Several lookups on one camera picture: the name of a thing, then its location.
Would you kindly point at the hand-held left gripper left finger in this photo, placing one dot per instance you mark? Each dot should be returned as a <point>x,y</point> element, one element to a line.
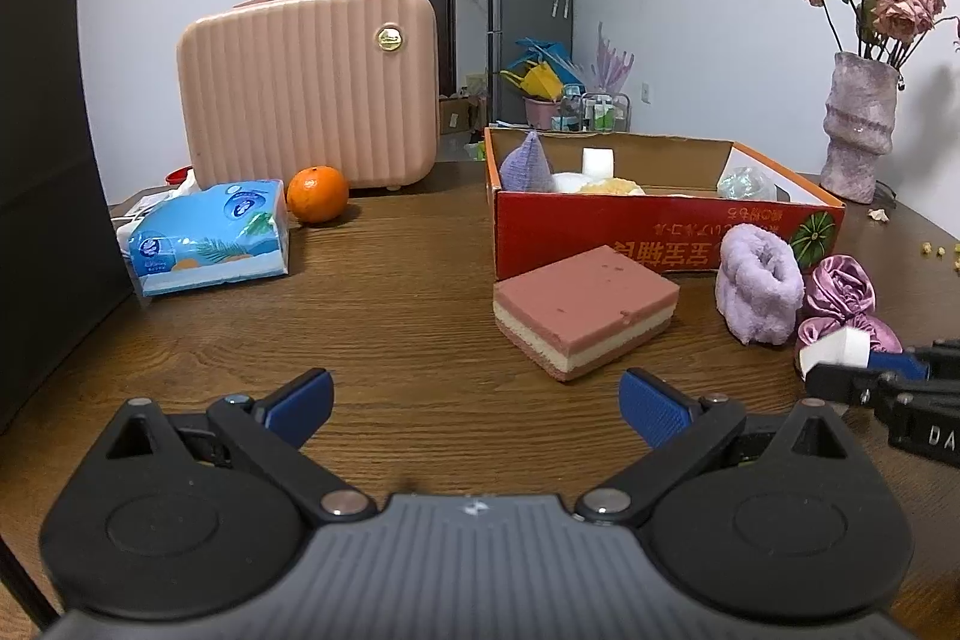
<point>304,401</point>

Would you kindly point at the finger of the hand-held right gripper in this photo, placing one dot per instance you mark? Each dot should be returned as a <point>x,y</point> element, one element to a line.
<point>937,359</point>
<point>840,383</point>

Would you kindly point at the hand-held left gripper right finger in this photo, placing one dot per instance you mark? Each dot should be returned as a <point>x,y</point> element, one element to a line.
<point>651,411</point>

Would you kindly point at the white sponge block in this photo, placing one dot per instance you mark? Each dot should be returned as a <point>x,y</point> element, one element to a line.
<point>836,351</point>

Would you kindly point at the pink layered sponge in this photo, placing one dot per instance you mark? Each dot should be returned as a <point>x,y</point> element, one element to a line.
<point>585,302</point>

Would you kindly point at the red cardboard box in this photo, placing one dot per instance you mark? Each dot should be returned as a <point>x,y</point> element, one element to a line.
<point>600,227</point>

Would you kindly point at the yellow and white plush toy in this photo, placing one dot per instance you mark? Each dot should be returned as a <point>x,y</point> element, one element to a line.
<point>611,187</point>

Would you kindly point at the blue soft tissue pack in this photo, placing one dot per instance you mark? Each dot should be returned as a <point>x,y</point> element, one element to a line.
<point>210,239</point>

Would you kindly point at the pink satin scrunchie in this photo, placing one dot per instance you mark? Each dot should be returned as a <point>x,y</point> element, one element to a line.
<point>840,287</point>

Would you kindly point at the scattered yellow crumbs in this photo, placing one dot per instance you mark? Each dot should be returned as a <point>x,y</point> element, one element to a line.
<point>937,250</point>

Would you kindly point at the purple fluffy scrunchie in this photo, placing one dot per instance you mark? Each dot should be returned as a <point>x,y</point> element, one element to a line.
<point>757,287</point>

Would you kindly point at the fallen dried petal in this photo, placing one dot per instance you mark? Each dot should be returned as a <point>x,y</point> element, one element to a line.
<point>877,215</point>

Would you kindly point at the orange tangerine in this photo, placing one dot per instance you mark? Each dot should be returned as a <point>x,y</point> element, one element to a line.
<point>318,195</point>

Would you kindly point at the crumpled clear plastic wrap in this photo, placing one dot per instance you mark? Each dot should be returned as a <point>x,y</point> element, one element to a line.
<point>742,184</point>

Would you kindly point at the white plastic bag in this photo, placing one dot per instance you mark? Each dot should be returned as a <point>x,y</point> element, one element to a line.
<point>181,192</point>

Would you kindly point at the mottled pink ceramic vase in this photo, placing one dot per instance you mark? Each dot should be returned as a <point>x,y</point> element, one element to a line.
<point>859,123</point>

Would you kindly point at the white foam block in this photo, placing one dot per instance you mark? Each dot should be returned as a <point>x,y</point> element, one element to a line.
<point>598,162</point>

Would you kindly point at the small red container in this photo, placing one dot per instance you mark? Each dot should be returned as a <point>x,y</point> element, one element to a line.
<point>178,176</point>

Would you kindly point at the purple knitted cone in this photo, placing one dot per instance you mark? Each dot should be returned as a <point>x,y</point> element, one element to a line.
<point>529,168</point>

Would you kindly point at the metal trolley cart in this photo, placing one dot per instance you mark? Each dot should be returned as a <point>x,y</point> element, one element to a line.
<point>600,111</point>

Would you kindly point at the pink ribbed suitcase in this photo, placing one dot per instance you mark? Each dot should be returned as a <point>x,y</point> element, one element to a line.
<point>307,85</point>

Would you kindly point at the pink plastic bucket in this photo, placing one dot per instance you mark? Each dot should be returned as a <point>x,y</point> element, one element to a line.
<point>540,114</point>

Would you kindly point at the brown cardboard carton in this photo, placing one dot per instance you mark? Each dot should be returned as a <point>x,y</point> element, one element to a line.
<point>457,115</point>

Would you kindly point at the purple plastic rack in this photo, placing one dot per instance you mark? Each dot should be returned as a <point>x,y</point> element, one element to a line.
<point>611,59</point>

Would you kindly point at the grey refrigerator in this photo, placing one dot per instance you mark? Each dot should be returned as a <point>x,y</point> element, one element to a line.
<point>525,10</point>

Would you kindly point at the blue folded plastic frame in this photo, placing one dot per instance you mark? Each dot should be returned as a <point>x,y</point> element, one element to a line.
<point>544,49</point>

